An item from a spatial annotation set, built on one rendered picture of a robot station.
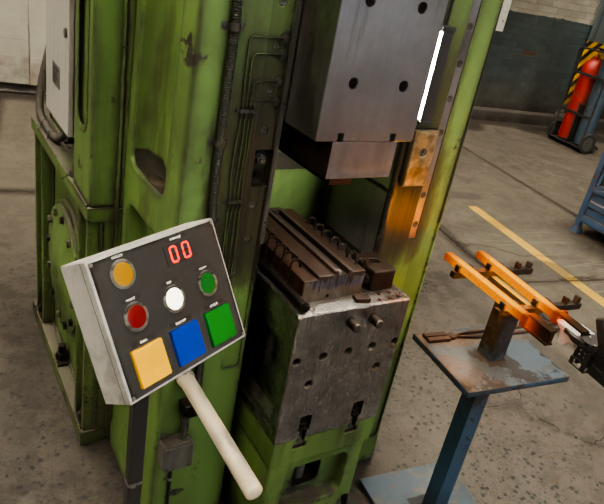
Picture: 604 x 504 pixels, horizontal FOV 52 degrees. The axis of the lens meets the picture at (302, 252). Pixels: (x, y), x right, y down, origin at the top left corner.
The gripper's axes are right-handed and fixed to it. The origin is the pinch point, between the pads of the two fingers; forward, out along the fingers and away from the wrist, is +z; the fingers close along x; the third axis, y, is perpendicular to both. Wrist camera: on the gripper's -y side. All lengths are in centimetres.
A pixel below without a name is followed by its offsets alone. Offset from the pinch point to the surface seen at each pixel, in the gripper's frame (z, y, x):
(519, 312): 4.1, -0.7, -12.8
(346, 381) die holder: 23, 33, -48
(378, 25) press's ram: 27, -65, -61
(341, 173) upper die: 27, -30, -62
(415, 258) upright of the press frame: 49, 7, -16
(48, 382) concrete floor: 117, 98, -127
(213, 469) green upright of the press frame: 39, 78, -80
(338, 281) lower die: 28, 2, -56
